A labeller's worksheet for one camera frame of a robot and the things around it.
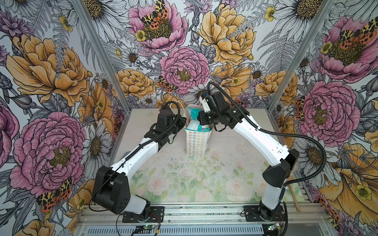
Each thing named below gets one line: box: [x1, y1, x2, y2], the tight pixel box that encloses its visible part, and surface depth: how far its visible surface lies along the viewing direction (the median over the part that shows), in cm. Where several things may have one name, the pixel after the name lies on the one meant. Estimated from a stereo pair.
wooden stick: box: [286, 175, 301, 212], surface depth 81 cm
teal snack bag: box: [185, 107, 211, 132], surface depth 77 cm
